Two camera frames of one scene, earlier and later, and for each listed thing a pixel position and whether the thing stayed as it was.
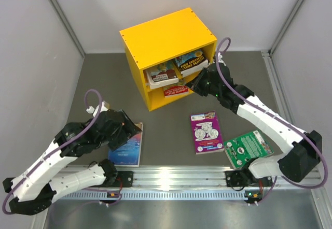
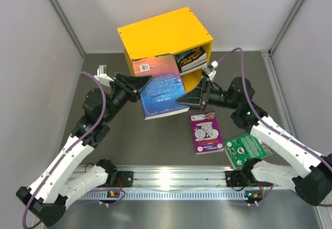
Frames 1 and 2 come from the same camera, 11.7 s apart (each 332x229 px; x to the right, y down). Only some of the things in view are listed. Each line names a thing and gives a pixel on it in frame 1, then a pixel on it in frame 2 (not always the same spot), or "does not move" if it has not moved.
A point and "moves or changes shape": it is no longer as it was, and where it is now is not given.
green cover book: x=241 y=149 does not move
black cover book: x=191 y=62 moves or changes shape
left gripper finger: x=128 y=126 to x=134 y=84
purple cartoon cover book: x=207 y=137 does not move
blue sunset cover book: x=128 y=155 to x=159 y=96
